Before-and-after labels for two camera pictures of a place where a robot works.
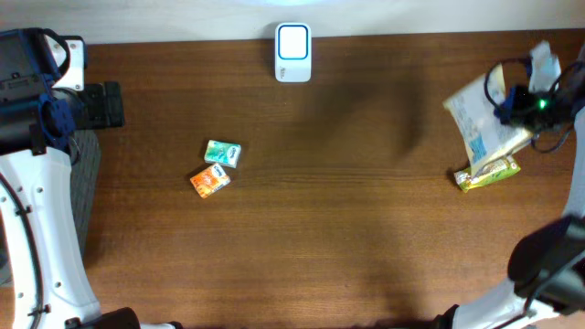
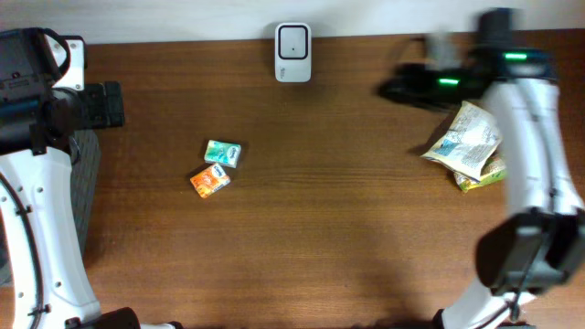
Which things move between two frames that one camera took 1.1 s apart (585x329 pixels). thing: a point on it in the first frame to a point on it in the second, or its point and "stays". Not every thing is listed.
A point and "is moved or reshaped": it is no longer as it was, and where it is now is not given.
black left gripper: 100,116 stays
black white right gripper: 510,109 to 414,96
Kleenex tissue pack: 224,153 stays
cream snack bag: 474,109 is moved or reshaped
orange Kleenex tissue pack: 209,180 stays
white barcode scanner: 292,52 stays
